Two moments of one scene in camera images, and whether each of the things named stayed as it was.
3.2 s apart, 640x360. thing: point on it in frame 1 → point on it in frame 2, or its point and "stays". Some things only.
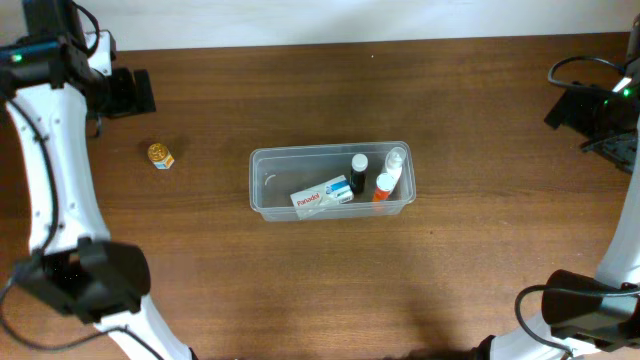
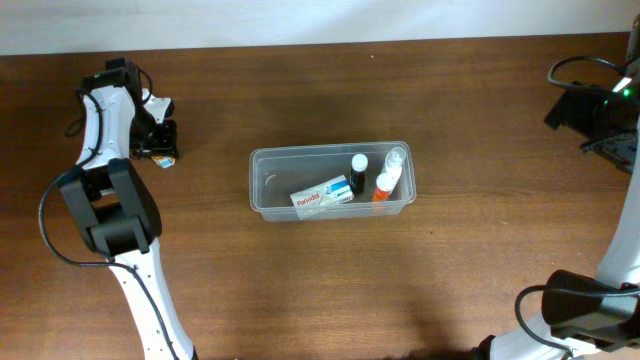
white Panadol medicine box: (323, 196) stays
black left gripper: (130, 83) → (169, 146)
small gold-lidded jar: (160, 156) stays
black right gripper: (572, 109) stays
